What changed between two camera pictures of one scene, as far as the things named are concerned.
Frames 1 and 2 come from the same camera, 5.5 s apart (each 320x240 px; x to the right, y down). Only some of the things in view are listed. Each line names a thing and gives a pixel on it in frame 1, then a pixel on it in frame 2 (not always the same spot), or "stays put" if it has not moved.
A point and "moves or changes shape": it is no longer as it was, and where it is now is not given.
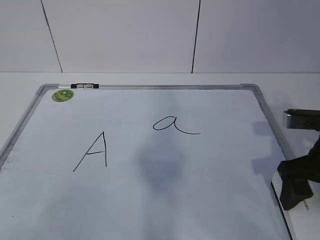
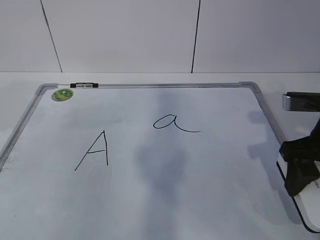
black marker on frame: x=85 y=85 stays put
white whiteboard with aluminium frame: x=176 y=161 stays put
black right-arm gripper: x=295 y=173 -> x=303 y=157
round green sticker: x=62 y=95 stays put
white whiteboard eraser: x=303 y=220 moves or changes shape
